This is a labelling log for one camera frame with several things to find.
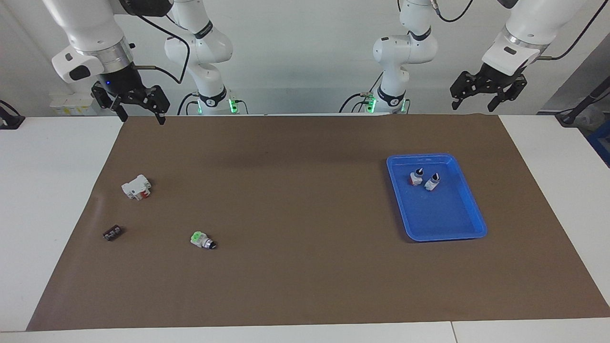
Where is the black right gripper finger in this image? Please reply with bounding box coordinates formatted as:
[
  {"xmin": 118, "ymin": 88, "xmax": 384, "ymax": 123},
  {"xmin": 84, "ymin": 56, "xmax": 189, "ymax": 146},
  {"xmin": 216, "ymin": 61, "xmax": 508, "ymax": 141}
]
[
  {"xmin": 91, "ymin": 82, "xmax": 129, "ymax": 122},
  {"xmin": 136, "ymin": 85, "xmax": 171, "ymax": 126}
]

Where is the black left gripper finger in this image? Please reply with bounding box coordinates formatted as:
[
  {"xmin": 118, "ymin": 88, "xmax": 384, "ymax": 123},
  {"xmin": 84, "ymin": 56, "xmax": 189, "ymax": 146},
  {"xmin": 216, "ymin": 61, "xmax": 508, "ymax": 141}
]
[
  {"xmin": 487, "ymin": 76, "xmax": 528, "ymax": 113},
  {"xmin": 450, "ymin": 71, "xmax": 488, "ymax": 111}
]

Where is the white box stack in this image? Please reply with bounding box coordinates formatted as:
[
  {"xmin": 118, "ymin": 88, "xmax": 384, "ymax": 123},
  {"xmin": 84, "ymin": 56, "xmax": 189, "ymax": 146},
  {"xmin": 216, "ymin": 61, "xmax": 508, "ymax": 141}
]
[{"xmin": 49, "ymin": 92, "xmax": 103, "ymax": 116}]

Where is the black stand leg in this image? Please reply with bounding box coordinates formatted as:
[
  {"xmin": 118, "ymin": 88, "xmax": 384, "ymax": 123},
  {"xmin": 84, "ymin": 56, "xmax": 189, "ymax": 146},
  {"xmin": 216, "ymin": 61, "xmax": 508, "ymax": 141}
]
[{"xmin": 555, "ymin": 76, "xmax": 610, "ymax": 127}]

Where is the white red circuit breaker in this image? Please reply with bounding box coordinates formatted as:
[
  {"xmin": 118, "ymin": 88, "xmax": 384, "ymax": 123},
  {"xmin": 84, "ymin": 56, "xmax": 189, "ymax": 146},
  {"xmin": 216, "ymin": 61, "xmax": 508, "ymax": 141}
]
[{"xmin": 121, "ymin": 174, "xmax": 152, "ymax": 201}]

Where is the blue crate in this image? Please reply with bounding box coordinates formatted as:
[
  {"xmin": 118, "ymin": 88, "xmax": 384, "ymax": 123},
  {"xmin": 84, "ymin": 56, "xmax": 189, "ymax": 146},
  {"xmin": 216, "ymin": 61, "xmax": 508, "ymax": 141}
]
[{"xmin": 587, "ymin": 121, "xmax": 610, "ymax": 167}]

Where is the blue plastic tray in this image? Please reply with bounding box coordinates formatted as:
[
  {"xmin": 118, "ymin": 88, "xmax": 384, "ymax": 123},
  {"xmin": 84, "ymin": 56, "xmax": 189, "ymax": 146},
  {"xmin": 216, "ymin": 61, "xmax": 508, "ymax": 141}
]
[{"xmin": 386, "ymin": 153, "xmax": 488, "ymax": 242}]

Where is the brown table mat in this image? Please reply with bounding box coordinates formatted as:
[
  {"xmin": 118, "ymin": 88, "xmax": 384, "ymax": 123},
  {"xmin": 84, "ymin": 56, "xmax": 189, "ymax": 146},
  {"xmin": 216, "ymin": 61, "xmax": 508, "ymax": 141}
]
[{"xmin": 26, "ymin": 113, "xmax": 610, "ymax": 332}]

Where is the black right arm base cable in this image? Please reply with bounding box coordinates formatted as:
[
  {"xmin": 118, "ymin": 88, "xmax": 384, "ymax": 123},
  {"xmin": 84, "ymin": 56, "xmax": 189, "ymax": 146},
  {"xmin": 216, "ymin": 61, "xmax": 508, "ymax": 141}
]
[{"xmin": 177, "ymin": 93, "xmax": 198, "ymax": 116}]

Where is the black arm base cable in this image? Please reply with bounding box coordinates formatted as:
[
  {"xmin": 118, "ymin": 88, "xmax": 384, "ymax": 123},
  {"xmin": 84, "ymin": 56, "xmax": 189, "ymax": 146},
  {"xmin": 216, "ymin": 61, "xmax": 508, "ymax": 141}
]
[
  {"xmin": 339, "ymin": 71, "xmax": 383, "ymax": 114},
  {"xmin": 177, "ymin": 93, "xmax": 198, "ymax": 116}
]

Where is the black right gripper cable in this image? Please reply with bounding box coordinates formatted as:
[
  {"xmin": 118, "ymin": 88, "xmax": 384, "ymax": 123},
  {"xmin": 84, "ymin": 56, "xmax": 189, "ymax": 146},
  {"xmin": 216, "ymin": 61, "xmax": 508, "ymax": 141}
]
[{"xmin": 133, "ymin": 14, "xmax": 191, "ymax": 85}]

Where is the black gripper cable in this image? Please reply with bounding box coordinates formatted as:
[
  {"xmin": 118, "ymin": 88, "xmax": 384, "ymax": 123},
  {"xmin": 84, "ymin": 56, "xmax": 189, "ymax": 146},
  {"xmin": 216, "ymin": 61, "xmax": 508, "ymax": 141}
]
[
  {"xmin": 133, "ymin": 14, "xmax": 191, "ymax": 85},
  {"xmin": 536, "ymin": 0, "xmax": 610, "ymax": 61}
]

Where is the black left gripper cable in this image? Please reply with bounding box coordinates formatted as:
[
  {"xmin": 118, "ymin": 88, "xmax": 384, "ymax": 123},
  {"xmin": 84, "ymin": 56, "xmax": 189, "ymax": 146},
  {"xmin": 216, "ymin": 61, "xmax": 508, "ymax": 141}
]
[{"xmin": 536, "ymin": 0, "xmax": 610, "ymax": 61}]

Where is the black clamp mount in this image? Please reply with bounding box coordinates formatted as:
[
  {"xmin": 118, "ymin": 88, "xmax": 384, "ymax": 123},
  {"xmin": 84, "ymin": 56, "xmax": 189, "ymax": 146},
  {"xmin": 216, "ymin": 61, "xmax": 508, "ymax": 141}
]
[{"xmin": 0, "ymin": 99, "xmax": 25, "ymax": 130}]

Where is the black left arm base cable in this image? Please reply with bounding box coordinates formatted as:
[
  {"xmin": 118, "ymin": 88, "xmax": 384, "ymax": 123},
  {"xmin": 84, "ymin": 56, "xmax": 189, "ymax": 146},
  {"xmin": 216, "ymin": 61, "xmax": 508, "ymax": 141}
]
[{"xmin": 339, "ymin": 71, "xmax": 383, "ymax": 114}]

